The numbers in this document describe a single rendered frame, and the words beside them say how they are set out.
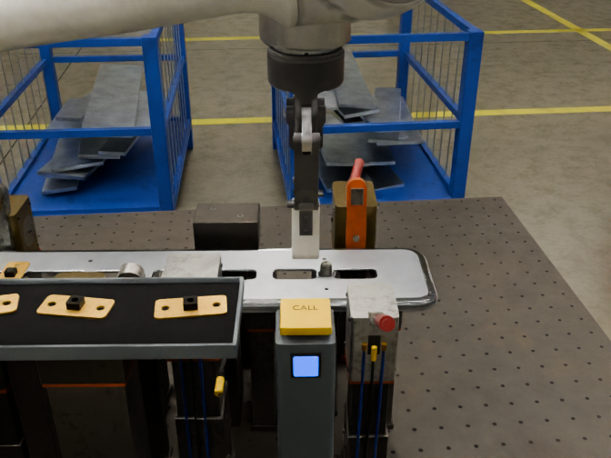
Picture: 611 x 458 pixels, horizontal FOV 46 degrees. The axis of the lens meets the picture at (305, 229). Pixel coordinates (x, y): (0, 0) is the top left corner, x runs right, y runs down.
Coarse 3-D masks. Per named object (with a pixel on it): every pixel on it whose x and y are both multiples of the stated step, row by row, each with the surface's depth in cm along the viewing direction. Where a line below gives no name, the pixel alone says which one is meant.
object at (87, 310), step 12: (48, 300) 85; (60, 300) 85; (72, 300) 84; (84, 300) 84; (96, 300) 85; (108, 300) 85; (48, 312) 83; (60, 312) 83; (72, 312) 83; (84, 312) 83; (96, 312) 83; (108, 312) 83
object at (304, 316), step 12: (288, 300) 86; (300, 300) 86; (312, 300) 86; (324, 300) 86; (288, 312) 84; (300, 312) 84; (312, 312) 84; (324, 312) 84; (288, 324) 81; (300, 324) 81; (312, 324) 81; (324, 324) 81
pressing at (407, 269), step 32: (0, 256) 126; (32, 256) 126; (64, 256) 126; (96, 256) 126; (128, 256) 126; (160, 256) 126; (224, 256) 126; (256, 256) 126; (288, 256) 126; (320, 256) 126; (352, 256) 126; (384, 256) 126; (416, 256) 126; (256, 288) 117; (288, 288) 117; (320, 288) 117; (416, 288) 117
